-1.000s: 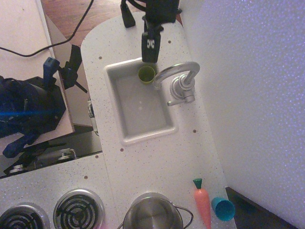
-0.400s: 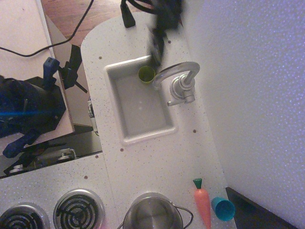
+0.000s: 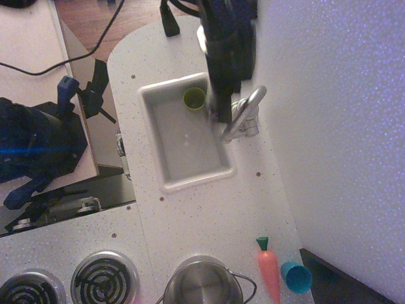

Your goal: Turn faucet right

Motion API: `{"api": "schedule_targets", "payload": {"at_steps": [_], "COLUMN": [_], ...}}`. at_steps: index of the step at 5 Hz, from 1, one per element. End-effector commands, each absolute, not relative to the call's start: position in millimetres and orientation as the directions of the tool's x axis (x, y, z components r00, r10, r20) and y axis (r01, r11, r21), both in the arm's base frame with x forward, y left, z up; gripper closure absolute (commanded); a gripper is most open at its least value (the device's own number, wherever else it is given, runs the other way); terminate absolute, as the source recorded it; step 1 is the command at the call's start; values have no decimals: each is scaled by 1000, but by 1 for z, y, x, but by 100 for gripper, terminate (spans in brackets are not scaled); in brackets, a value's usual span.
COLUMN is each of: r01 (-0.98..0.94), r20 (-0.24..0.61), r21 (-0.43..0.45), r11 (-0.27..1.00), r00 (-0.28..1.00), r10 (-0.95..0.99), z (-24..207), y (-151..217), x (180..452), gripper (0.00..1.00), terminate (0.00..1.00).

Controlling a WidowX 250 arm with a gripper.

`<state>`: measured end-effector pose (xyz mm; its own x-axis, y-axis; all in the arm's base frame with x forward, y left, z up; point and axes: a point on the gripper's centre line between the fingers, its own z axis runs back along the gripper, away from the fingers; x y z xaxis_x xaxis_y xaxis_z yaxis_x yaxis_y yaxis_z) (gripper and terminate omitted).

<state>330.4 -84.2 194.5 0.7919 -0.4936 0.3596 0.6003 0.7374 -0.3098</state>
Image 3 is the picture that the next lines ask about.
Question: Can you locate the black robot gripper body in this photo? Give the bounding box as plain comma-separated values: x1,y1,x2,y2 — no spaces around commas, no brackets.
197,1,258,94

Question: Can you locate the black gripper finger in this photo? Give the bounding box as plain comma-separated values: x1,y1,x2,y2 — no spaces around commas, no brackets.
210,88,233,124

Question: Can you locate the silver toy faucet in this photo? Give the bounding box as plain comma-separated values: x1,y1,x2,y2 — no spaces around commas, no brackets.
220,85,267,143

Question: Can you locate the green plastic cup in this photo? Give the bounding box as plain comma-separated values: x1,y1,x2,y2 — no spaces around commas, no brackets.
183,87,206,112

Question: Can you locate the grey toy sink basin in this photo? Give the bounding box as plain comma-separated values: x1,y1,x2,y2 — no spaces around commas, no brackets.
137,73,237,193

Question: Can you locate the blue clamp upper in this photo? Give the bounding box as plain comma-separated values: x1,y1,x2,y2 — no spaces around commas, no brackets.
57,75,79,120

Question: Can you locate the blue clamp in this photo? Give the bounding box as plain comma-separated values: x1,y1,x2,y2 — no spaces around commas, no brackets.
4,174,53,210
57,75,79,120

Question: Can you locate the orange toy carrot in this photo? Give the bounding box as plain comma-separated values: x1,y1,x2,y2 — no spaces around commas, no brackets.
256,237,280,304

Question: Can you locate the stainless steel pot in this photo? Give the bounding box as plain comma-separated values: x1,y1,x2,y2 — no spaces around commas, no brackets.
157,255,257,304

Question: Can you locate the teal plastic cup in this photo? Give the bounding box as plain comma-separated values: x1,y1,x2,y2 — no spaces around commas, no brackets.
281,261,313,294

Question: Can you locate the middle stove burner coil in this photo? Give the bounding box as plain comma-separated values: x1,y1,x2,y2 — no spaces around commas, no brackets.
70,250,140,303

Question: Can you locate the stove burner coil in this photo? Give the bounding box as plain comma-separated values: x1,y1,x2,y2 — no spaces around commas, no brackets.
1,269,66,304
70,250,140,303

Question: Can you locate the blue clamp lower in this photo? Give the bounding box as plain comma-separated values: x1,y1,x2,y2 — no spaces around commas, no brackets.
4,174,53,210

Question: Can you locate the left stove burner coil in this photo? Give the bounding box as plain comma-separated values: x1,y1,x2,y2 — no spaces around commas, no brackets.
1,269,66,304

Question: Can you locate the black bracket on counter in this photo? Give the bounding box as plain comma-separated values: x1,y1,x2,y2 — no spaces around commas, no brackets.
159,0,180,37

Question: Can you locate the black cable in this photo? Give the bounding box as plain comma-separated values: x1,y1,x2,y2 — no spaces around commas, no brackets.
0,0,126,76

